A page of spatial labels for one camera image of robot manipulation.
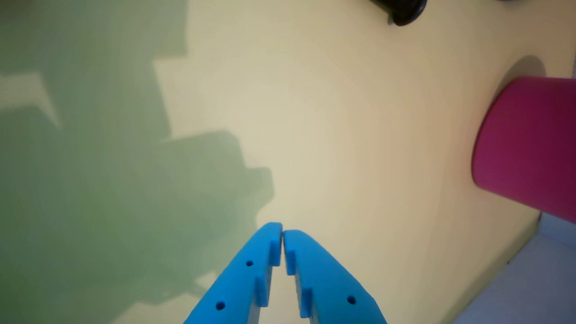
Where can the cardboard box enclosure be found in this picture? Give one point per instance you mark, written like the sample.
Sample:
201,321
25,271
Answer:
531,288

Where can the pink round cup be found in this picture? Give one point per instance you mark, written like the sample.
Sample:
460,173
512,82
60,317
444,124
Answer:
531,144

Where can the yellow paper mat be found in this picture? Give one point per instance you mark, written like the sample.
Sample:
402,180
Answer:
342,135

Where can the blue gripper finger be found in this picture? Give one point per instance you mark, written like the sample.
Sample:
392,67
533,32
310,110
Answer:
328,288
238,283

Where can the black bolt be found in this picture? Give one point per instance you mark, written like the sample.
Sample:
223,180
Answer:
405,9

